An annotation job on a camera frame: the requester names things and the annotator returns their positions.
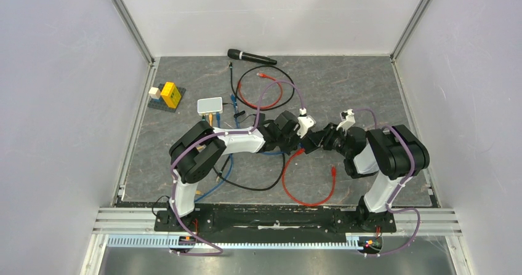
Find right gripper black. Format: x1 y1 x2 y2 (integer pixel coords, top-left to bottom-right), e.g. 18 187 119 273
306 125 350 160

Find long black cable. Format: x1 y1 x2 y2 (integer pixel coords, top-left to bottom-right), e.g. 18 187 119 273
201 116 286 191

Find red cable with black adapter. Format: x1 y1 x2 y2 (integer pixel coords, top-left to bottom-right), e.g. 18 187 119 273
281 147 338 207

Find black power adapter with cord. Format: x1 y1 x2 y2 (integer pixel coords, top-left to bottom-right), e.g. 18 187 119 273
233 110 261 128

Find white network switch box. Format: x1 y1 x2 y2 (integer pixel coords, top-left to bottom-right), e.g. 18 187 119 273
197 97 223 116

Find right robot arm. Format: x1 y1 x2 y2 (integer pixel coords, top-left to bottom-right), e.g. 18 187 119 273
321 125 430 231

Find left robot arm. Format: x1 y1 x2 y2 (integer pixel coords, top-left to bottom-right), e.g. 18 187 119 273
169 108 316 231

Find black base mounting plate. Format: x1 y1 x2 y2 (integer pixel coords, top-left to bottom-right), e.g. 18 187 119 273
154 204 396 244

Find black microphone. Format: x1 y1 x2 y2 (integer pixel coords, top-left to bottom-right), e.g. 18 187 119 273
227 49 278 65

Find yellow toy brick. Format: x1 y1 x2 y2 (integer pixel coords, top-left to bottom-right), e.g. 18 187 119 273
161 82 182 109

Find cream toy brick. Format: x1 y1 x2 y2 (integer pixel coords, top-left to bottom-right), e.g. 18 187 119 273
148 87 161 100

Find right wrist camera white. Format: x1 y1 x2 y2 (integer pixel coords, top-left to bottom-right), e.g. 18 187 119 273
336 109 355 131

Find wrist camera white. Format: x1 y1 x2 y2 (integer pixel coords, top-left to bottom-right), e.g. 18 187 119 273
336 109 355 131
297 108 316 138

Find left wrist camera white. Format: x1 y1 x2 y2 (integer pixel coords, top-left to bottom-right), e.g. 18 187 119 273
297 108 316 138

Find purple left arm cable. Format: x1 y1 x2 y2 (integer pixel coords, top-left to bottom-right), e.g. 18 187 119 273
170 81 307 257

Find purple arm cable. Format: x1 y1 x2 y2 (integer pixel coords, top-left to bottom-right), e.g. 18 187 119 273
352 108 422 258
170 81 307 257

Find red cable loop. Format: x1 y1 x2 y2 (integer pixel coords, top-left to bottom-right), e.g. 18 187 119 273
235 72 284 111

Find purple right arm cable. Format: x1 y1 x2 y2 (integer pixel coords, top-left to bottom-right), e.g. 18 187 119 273
352 108 422 258

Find white cable duct strip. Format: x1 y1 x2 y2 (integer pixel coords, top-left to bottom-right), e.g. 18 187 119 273
106 234 363 250

